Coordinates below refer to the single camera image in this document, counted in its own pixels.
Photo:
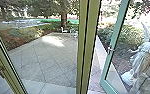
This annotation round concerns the low brownish hedge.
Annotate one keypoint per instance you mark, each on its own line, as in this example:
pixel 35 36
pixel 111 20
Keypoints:
pixel 24 35

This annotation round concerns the large tree trunk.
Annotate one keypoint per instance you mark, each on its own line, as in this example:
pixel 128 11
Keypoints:
pixel 63 16

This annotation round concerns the green framed glass door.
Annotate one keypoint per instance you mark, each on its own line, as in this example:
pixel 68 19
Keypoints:
pixel 116 36

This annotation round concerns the outdoor metal chair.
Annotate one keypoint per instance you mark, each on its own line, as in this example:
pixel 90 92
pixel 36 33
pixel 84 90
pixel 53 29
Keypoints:
pixel 63 30
pixel 74 34

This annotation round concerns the green framed glass wall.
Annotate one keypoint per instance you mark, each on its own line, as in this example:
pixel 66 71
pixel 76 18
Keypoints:
pixel 86 43

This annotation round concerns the dark green shrub bed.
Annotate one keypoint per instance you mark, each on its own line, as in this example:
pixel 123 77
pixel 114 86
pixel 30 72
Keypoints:
pixel 124 36

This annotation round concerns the white angel statue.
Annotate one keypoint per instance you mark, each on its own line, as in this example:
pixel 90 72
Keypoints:
pixel 142 60

